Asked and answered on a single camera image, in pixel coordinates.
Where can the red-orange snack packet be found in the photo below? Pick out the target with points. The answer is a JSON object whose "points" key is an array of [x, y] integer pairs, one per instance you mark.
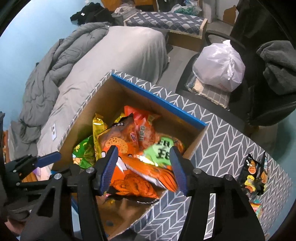
{"points": [[144, 129]]}

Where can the black hanging jacket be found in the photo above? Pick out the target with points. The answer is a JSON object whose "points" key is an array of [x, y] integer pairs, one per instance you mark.
{"points": [[254, 16]]}

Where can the blue-edged cardboard box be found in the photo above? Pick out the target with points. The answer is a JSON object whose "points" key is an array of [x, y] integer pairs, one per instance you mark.
{"points": [[129, 97]]}

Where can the light blue snack packet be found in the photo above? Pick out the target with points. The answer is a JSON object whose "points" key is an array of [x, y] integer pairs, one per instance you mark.
{"points": [[256, 209]]}

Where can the black clothes pile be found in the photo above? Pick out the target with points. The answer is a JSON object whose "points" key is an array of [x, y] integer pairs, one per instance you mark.
{"points": [[92, 14]]}

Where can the clear bag with green contents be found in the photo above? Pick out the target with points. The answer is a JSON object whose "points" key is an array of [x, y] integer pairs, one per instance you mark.
{"points": [[185, 7]]}

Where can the dark grey fleece blanket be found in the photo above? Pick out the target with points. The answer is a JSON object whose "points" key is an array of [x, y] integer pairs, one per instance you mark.
{"points": [[279, 67]]}

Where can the black snack packet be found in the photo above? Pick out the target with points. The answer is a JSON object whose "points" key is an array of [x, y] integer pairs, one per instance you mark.
{"points": [[253, 173]]}

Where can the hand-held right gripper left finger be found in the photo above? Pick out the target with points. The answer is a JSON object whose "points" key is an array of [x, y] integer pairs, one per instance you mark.
{"points": [[108, 171]]}

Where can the grey clothes pile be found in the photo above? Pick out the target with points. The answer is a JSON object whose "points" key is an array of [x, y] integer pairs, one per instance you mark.
{"points": [[122, 15]]}

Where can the white plastic bag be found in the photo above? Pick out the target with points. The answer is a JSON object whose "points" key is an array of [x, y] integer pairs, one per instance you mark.
{"points": [[217, 67]]}

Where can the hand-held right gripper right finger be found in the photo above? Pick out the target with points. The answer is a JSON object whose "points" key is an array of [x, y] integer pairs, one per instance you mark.
{"points": [[179, 171]]}

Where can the bed with grey sheet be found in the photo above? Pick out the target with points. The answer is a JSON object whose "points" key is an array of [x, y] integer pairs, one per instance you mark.
{"points": [[115, 58]]}

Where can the long gold snack packet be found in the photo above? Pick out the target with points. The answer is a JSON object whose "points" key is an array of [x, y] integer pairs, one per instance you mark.
{"points": [[100, 129]]}

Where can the green-label orange snack packet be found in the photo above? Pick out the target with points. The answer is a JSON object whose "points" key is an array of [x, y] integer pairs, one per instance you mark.
{"points": [[159, 150]]}

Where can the blue patterned mattress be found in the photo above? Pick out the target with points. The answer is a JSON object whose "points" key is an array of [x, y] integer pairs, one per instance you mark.
{"points": [[166, 20]]}

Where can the grey duvet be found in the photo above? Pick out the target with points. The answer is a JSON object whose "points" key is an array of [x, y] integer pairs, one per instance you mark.
{"points": [[46, 81]]}

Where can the black office chair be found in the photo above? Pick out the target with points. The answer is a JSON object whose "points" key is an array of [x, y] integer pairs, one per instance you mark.
{"points": [[254, 109]]}

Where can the grey herringbone tablecloth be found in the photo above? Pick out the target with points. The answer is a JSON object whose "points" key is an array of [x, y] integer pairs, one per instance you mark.
{"points": [[231, 139]]}

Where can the green snack packet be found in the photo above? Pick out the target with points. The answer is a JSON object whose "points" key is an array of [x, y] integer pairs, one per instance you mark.
{"points": [[85, 150]]}

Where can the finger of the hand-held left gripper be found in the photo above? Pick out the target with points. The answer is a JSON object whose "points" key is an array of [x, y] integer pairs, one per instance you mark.
{"points": [[49, 158]]}

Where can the large orange snack packet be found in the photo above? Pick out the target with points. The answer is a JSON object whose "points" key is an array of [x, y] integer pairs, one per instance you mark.
{"points": [[143, 183]]}

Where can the grey grid cushion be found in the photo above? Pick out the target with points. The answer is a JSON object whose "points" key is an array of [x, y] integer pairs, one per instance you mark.
{"points": [[212, 95]]}

